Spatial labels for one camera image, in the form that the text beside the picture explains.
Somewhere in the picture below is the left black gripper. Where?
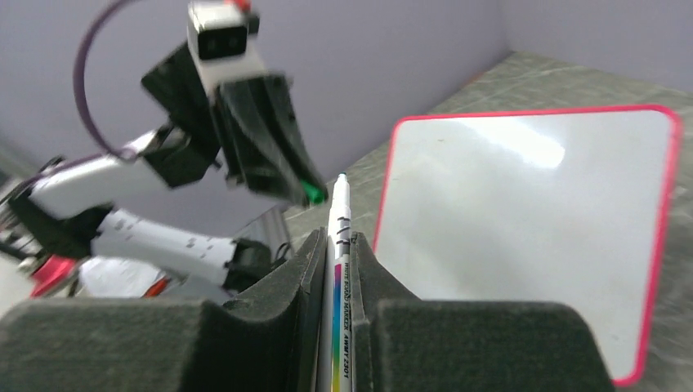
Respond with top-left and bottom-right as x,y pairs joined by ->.
141,42 -> 329,207

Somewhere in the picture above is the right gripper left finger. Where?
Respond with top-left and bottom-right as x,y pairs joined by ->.
1,229 -> 327,391

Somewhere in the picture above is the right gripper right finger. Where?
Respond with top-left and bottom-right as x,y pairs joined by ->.
349,233 -> 615,392

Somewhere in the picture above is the green marker cap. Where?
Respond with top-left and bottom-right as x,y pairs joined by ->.
301,180 -> 328,205

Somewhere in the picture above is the green whiteboard marker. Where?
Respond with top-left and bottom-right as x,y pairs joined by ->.
315,173 -> 352,392

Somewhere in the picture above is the pink framed whiteboard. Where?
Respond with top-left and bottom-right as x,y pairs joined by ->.
373,105 -> 683,386

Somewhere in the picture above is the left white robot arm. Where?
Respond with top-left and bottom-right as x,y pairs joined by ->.
2,45 -> 328,292

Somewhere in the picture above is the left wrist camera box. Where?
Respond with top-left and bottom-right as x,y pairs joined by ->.
187,1 -> 266,87

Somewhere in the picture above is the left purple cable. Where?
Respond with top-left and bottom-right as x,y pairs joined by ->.
71,0 -> 136,163

